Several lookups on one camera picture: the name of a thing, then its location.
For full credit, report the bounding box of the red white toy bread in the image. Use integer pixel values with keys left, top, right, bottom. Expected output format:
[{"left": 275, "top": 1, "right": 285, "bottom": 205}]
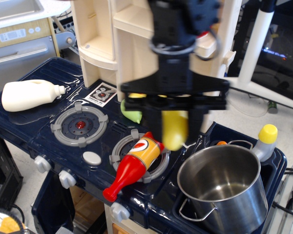
[{"left": 196, "top": 31, "right": 211, "bottom": 41}]

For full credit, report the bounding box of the black box on floor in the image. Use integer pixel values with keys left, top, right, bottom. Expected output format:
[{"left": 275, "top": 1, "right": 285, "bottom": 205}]
[{"left": 0, "top": 138, "right": 23, "bottom": 211}]

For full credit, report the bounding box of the grey toy faucet yellow cap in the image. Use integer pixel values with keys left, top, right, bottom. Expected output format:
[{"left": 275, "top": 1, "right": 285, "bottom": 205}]
[{"left": 251, "top": 124, "right": 278, "bottom": 162}]

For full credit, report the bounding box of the white stove knob middle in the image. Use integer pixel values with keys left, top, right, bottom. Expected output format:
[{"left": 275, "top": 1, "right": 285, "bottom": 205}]
[{"left": 59, "top": 170, "right": 77, "bottom": 189}]

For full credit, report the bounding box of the white stove knob right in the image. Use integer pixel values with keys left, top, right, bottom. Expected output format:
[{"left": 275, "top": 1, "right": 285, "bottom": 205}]
[{"left": 110, "top": 202, "right": 130, "bottom": 222}]

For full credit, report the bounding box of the yellow toy banana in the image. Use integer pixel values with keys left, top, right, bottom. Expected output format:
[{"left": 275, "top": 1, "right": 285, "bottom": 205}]
[{"left": 125, "top": 93, "right": 188, "bottom": 151}]

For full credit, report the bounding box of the red toy ketchup bottle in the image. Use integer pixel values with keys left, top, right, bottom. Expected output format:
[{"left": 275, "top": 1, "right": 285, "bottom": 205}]
[{"left": 103, "top": 132, "right": 164, "bottom": 202}]

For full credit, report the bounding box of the grey left burner ring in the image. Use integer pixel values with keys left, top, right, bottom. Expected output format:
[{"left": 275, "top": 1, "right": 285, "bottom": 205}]
[{"left": 50, "top": 101, "right": 109, "bottom": 148}]

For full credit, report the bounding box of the white toy jug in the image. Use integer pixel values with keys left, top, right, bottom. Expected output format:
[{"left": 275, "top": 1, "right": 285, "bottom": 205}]
[{"left": 1, "top": 79, "right": 66, "bottom": 112}]

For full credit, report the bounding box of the grey burner ring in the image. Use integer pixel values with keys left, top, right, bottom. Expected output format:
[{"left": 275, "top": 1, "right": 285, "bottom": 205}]
[
  {"left": 50, "top": 101, "right": 109, "bottom": 148},
  {"left": 109, "top": 129, "right": 172, "bottom": 184}
]

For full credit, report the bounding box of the white stove knob left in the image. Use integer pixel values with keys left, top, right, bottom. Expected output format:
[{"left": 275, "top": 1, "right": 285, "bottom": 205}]
[{"left": 34, "top": 156, "right": 52, "bottom": 174}]

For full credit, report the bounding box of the grey oval stove button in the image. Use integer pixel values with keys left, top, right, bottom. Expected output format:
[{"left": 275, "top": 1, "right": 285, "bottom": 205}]
[{"left": 83, "top": 151, "right": 102, "bottom": 166}]

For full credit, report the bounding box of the cream toy kitchen shelf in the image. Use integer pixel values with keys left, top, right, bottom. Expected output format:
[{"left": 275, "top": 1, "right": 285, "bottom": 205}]
[{"left": 70, "top": 0, "right": 243, "bottom": 134}]

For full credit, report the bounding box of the grey right burner ring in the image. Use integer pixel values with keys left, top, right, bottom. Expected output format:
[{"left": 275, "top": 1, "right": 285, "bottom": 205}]
[{"left": 109, "top": 129, "right": 172, "bottom": 184}]

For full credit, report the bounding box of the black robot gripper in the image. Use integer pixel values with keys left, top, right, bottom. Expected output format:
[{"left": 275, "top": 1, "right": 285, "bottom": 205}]
[{"left": 120, "top": 36, "right": 230, "bottom": 144}]

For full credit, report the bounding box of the white stove knob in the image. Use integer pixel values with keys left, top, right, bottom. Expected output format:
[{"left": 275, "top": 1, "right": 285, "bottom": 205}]
[
  {"left": 110, "top": 202, "right": 130, "bottom": 222},
  {"left": 59, "top": 170, "right": 77, "bottom": 189},
  {"left": 34, "top": 156, "right": 52, "bottom": 174}
]

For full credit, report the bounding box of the white stand frame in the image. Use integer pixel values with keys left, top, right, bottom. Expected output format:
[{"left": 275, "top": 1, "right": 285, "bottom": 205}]
[{"left": 225, "top": 0, "right": 293, "bottom": 109}]

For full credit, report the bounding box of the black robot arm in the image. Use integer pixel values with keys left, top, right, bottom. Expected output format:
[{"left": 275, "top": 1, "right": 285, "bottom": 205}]
[{"left": 121, "top": 0, "right": 229, "bottom": 150}]

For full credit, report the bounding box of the navy toy kitchen stove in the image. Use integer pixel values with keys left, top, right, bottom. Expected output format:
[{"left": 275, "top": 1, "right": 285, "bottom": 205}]
[{"left": 0, "top": 58, "right": 287, "bottom": 234}]

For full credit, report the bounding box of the grey toy dishwasher unit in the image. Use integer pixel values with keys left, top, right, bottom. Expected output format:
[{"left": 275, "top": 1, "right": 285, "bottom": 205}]
[{"left": 0, "top": 0, "right": 76, "bottom": 91}]

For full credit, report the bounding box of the green toy pear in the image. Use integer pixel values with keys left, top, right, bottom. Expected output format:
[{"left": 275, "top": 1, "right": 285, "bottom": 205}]
[{"left": 120, "top": 99, "right": 142, "bottom": 124}]

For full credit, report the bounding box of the steel pot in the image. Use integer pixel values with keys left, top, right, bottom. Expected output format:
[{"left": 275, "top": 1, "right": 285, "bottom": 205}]
[{"left": 177, "top": 144, "right": 268, "bottom": 234}]

